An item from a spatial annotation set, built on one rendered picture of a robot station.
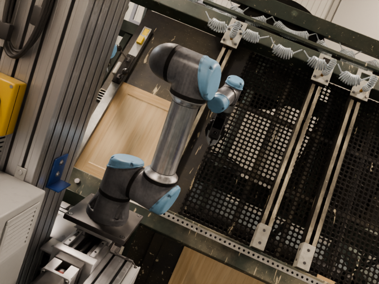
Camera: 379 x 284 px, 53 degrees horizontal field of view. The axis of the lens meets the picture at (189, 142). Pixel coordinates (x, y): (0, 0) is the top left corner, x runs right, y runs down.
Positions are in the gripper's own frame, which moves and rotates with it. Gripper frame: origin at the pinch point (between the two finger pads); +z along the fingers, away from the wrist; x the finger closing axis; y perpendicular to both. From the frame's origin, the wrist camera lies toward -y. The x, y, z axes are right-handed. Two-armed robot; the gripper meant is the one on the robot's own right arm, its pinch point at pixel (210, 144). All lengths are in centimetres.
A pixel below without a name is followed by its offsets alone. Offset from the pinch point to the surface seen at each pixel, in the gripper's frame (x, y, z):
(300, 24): -22, 133, -20
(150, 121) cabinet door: 36.4, 24.2, 22.4
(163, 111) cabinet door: 32.6, 32.0, 17.9
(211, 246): -20, -20, 43
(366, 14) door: -102, 356, 18
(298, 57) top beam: -26, 81, -20
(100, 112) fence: 63, 17, 24
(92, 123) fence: 64, 10, 28
